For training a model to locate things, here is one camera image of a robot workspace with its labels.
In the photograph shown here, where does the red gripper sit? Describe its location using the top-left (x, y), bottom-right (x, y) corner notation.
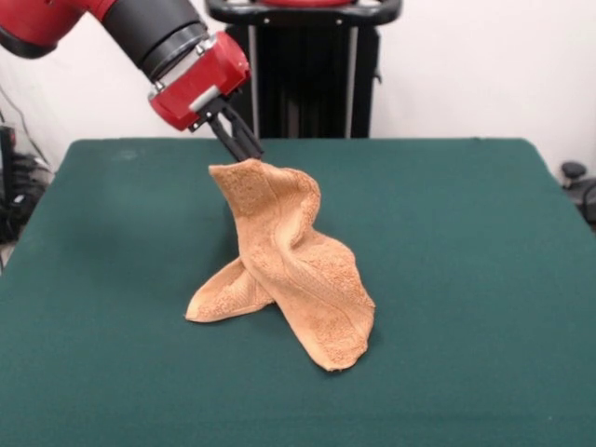
top-left (147, 32), bottom-right (265, 162)

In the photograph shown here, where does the orange terry towel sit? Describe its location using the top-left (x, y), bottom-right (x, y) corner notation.
top-left (184, 157), bottom-right (376, 373)

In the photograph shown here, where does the black electrical box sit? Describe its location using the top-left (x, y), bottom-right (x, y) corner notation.
top-left (0, 124), bottom-right (19, 206)

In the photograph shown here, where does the dark green table cloth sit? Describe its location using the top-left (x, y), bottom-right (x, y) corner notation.
top-left (0, 137), bottom-right (596, 447)

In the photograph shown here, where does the black office chair base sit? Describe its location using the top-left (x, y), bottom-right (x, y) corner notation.
top-left (560, 160), bottom-right (596, 220)

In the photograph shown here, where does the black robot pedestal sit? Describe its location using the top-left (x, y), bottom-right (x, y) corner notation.
top-left (204, 0), bottom-right (402, 140)

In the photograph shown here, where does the black cable bundle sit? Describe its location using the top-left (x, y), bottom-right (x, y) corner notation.
top-left (0, 83), bottom-right (55, 244)

